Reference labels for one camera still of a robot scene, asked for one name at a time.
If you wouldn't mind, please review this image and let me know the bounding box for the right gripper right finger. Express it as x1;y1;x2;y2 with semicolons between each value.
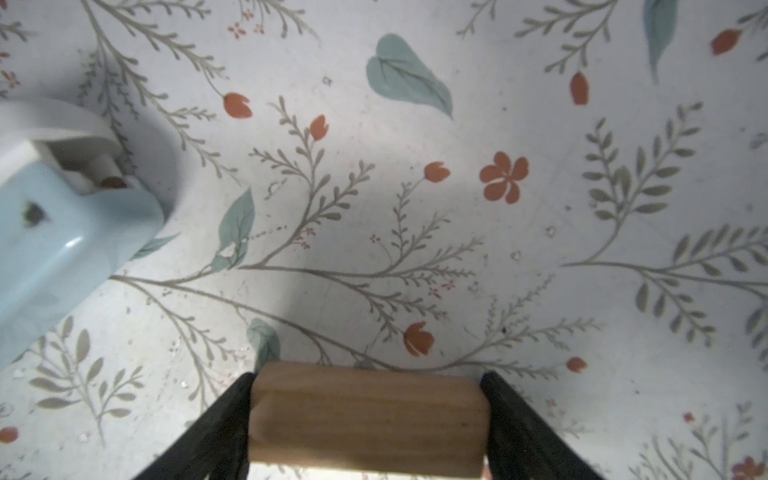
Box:
480;371;602;480

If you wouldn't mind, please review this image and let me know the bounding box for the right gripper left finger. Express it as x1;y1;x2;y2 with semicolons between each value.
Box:
135;372;256;480

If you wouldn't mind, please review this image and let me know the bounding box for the natural wood block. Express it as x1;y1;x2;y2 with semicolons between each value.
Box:
248;362;490;478

